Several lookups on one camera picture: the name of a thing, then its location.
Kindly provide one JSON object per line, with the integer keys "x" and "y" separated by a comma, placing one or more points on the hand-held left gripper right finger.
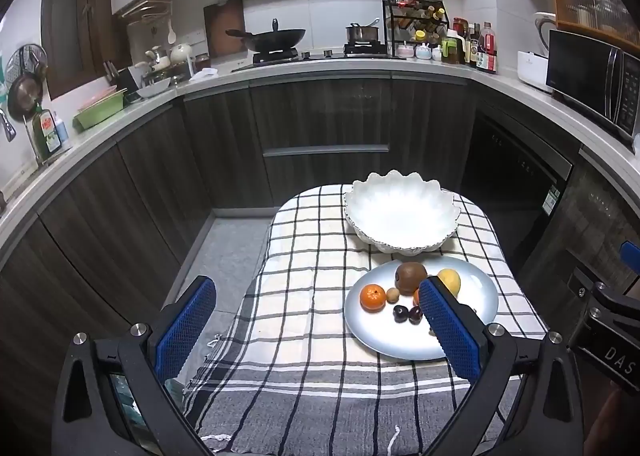
{"x": 450, "y": 331}

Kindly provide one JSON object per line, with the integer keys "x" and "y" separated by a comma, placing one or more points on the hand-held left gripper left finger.
{"x": 182, "y": 331}

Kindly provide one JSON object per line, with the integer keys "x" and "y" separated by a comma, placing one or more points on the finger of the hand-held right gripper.
{"x": 632, "y": 258}
{"x": 590, "y": 296}

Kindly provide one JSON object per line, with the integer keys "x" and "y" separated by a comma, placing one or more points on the dark red cherry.
{"x": 415, "y": 314}
{"x": 400, "y": 313}

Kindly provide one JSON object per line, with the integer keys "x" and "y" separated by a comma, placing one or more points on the orange tangerine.
{"x": 416, "y": 297}
{"x": 373, "y": 298}

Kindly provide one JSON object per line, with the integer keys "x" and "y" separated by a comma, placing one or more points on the yellow lemon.
{"x": 450, "y": 281}

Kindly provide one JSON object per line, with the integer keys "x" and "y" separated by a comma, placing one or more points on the pale blue plate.
{"x": 395, "y": 336}

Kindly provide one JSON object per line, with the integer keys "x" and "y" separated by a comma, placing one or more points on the brown kiwi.
{"x": 410, "y": 277}

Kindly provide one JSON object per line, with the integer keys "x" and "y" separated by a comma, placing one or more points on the small brown longan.
{"x": 392, "y": 295}

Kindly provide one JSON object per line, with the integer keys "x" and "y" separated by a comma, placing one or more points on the white scalloped bowl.
{"x": 400, "y": 211}

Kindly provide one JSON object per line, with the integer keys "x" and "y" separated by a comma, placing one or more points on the green white sticker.
{"x": 551, "y": 201}

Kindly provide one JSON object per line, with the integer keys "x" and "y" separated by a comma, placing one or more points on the black white checked cloth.
{"x": 300, "y": 336}

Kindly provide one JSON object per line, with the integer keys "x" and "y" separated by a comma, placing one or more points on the black built-in dishwasher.
{"x": 510, "y": 171}

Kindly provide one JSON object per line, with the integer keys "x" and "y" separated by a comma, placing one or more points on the black microwave oven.
{"x": 585, "y": 76}

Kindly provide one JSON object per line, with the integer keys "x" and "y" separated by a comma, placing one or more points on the white box appliance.
{"x": 532, "y": 71}

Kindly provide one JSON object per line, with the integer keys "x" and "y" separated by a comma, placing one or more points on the green rectangular tray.
{"x": 100, "y": 114}

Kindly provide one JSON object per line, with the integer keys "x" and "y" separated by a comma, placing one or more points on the green dish soap bottle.
{"x": 46, "y": 134}

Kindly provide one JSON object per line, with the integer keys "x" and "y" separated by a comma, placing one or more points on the white electric kettle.
{"x": 542, "y": 31}

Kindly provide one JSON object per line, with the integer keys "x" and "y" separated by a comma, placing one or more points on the white round bowl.
{"x": 152, "y": 88}

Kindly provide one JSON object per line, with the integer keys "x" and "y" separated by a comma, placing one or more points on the dark wood lower cabinets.
{"x": 320, "y": 116}

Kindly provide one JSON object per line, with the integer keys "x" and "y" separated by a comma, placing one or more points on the black knife block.
{"x": 122, "y": 81}

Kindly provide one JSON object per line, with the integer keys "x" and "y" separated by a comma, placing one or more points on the dark sauce bottle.
{"x": 472, "y": 49}

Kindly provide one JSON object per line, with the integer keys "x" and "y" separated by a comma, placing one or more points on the green lidded container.
{"x": 452, "y": 51}

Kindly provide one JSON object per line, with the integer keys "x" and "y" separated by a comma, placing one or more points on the white condiment jar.
{"x": 424, "y": 52}
{"x": 437, "y": 54}

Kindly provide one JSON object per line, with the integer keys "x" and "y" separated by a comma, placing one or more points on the hanging frying pan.
{"x": 25, "y": 96}

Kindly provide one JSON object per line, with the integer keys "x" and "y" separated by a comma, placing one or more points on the black gas stove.
{"x": 320, "y": 56}

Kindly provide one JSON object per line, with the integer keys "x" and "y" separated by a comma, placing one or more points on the wooden cutting board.
{"x": 222, "y": 29}

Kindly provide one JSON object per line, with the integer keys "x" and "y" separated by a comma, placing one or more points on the black wok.
{"x": 272, "y": 39}

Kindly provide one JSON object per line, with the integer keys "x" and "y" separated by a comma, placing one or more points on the steel saucepan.
{"x": 362, "y": 32}

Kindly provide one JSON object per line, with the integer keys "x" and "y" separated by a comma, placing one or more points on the black spice rack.
{"x": 415, "y": 21}

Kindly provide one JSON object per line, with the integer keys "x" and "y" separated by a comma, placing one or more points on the dark wooden door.
{"x": 75, "y": 21}

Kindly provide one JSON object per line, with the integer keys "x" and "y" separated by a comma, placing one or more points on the wooden wall rack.
{"x": 147, "y": 6}

